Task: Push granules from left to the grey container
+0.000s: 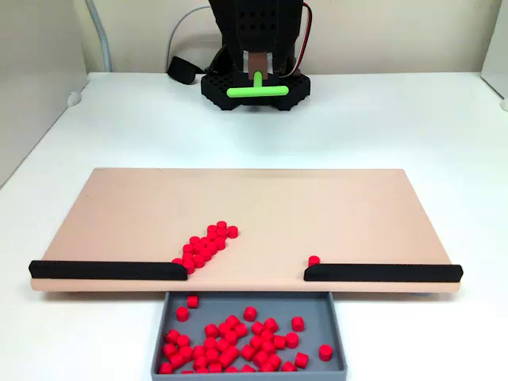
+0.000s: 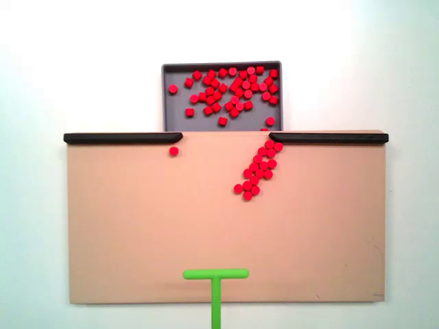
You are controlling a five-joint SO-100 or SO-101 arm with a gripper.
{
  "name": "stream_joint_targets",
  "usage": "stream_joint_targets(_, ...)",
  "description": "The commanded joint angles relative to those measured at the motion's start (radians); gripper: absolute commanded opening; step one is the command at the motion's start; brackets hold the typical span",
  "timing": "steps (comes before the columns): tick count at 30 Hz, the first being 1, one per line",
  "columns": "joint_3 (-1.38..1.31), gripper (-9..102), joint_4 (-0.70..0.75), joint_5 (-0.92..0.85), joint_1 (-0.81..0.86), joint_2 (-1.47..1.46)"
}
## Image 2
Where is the green T-shaped pusher tool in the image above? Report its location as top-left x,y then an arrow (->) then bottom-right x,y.
182,268 -> 250,329

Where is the grey tray container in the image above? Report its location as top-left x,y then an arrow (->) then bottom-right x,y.
161,60 -> 283,133

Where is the beige flat board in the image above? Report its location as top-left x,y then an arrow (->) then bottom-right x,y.
67,129 -> 388,305

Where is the black guide rail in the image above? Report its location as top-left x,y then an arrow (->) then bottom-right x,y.
63,132 -> 184,145
268,132 -> 390,145

